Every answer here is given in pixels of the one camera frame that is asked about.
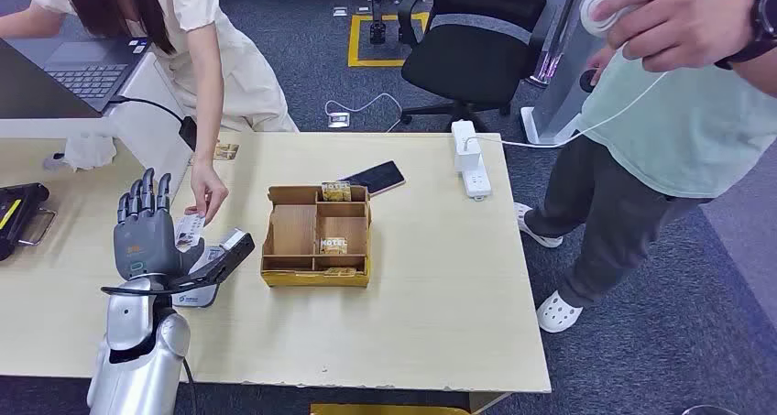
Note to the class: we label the person's left hand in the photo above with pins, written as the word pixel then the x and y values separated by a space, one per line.
pixel 209 187
pixel 686 24

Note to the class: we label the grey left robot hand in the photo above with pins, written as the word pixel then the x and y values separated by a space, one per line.
pixel 145 242

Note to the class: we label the person's right hand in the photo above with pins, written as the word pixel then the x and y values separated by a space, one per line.
pixel 601 60

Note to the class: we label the black controller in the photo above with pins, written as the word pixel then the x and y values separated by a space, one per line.
pixel 586 81

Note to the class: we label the white ID card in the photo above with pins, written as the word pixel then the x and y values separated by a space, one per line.
pixel 189 230

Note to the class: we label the wooden organizer box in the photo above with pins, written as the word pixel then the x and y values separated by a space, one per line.
pixel 291 230

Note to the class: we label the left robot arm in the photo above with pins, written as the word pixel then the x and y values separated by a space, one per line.
pixel 136 363

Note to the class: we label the hotel key card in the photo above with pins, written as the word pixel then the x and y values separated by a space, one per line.
pixel 334 246
pixel 340 272
pixel 337 192
pixel 226 151

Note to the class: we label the grey card reader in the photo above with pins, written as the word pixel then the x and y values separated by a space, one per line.
pixel 197 297

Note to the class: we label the person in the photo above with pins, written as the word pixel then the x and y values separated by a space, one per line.
pixel 668 133
pixel 243 84

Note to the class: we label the silver standing panel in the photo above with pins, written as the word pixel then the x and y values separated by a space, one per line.
pixel 558 84

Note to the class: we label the black laptop power brick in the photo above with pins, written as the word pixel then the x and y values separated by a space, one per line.
pixel 188 133

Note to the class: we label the black wristwatch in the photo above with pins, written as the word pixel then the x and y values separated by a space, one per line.
pixel 766 24

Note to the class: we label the white counter stand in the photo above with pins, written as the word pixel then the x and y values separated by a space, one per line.
pixel 145 133

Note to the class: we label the crumpled white tissue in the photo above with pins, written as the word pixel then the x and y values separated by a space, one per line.
pixel 91 151

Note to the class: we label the small grey object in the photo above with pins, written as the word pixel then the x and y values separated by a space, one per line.
pixel 53 162

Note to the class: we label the black device with yellow stripe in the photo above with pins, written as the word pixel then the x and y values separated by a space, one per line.
pixel 18 218

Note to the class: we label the black office chair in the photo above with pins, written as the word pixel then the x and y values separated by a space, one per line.
pixel 467 60

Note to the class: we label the metal floor outlet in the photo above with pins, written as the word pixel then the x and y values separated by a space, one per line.
pixel 339 120

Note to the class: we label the white plug charger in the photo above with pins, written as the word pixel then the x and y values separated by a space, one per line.
pixel 468 157

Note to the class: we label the grey laptop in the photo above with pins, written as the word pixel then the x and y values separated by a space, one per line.
pixel 85 72

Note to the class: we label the black smartphone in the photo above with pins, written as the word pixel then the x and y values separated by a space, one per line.
pixel 379 177

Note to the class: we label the white power strip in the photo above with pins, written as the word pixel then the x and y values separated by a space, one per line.
pixel 476 184

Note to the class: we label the yellow floor tape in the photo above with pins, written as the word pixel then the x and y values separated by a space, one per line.
pixel 388 410
pixel 353 42

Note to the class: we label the small metal floor plate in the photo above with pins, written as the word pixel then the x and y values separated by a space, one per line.
pixel 363 10
pixel 340 12

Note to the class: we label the idle humanoid robot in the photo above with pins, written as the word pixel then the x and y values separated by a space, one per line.
pixel 377 33

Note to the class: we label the wooden table leg panel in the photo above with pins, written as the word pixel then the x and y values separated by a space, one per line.
pixel 482 402

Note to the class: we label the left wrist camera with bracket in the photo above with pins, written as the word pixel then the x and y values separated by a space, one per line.
pixel 237 251

